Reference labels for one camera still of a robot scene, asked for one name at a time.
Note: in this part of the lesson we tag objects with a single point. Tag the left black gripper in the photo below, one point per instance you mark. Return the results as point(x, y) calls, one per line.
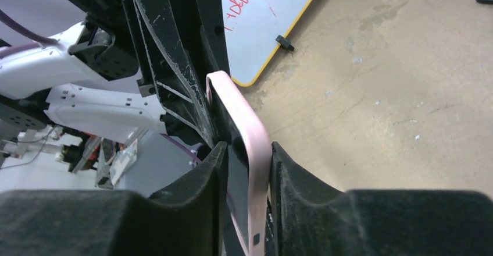
point(177, 43)

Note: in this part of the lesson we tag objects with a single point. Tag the black phone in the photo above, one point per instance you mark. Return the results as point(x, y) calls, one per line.
point(222, 93)

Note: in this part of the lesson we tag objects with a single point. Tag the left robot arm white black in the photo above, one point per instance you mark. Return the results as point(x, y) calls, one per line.
point(128, 65)

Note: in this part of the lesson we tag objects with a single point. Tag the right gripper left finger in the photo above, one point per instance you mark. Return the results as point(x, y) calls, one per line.
point(184, 218)

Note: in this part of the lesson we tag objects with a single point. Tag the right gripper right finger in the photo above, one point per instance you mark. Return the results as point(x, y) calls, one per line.
point(309, 217)

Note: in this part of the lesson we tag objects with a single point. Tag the whiteboard with yellow frame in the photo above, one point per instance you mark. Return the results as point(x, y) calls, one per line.
point(251, 29)

